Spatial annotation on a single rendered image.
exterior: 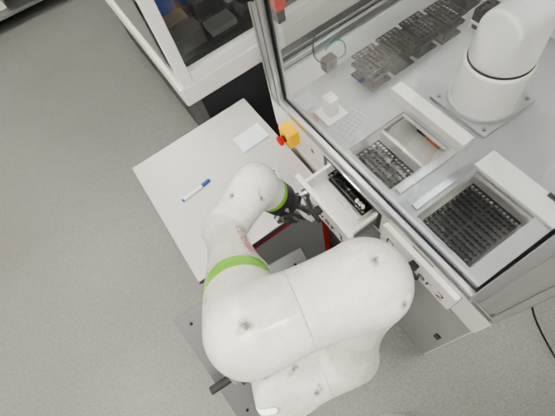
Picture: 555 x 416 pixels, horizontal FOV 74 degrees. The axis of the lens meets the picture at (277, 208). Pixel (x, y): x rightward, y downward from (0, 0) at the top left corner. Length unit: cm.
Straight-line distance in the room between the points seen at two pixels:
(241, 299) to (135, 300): 190
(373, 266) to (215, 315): 20
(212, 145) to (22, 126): 225
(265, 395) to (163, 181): 103
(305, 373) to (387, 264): 42
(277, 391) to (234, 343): 40
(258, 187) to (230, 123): 87
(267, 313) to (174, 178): 120
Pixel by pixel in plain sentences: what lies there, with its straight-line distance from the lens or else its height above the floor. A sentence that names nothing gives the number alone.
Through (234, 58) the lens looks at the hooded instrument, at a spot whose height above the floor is 90.
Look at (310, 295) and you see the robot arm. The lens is 45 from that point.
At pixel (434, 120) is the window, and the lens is 75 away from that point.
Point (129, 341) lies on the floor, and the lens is 231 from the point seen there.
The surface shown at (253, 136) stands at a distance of 157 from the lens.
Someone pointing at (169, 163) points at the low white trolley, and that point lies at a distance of 164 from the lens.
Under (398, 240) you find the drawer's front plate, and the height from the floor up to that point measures 93.
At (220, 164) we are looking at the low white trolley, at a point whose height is 76.
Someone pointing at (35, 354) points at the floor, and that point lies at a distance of 262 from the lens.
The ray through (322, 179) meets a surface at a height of 84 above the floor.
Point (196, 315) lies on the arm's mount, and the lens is 100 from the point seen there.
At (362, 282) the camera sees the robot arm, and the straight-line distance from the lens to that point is 46.
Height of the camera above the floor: 199
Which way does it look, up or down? 62 degrees down
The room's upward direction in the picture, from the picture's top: 20 degrees counter-clockwise
